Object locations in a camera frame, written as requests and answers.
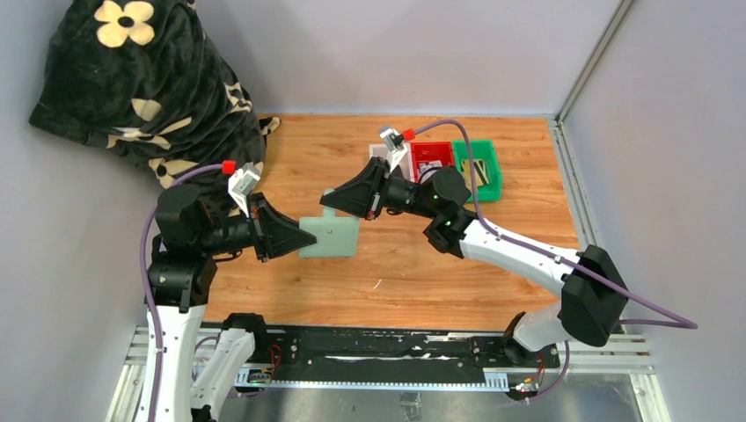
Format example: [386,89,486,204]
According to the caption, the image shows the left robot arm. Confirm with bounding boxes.
[135,185,317,421]

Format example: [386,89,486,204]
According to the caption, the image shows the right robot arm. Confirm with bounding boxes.
[319,157,628,363]

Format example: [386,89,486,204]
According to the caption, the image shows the white cards in red bin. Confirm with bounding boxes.
[417,160,453,184]

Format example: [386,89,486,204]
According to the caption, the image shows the gold cards in green bin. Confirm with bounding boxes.
[460,159,490,188]

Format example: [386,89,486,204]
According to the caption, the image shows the white plastic bin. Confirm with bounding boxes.
[369,142,415,181]

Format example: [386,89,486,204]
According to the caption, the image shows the red plastic bin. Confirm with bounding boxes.
[411,142,456,183]

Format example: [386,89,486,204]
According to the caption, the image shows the green plastic bin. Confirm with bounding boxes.
[451,139,502,202]

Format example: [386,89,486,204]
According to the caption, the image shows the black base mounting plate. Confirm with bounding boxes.
[246,325,561,390]

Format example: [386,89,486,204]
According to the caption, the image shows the black floral blanket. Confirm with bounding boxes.
[29,1,280,188]

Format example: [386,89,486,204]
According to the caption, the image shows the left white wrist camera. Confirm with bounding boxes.
[227,163,261,216]

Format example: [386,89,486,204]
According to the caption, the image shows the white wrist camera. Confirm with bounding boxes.
[379,126,408,172]
[227,163,261,216]

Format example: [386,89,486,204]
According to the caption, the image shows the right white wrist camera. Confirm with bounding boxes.
[379,126,408,172]

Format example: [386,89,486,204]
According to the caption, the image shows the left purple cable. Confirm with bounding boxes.
[138,160,238,422]

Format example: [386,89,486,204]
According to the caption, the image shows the purple cable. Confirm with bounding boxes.
[138,160,238,422]
[403,119,699,404]

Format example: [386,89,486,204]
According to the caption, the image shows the aluminium frame rail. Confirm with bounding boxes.
[105,325,671,422]

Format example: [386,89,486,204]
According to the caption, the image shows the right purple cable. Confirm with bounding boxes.
[403,119,699,404]

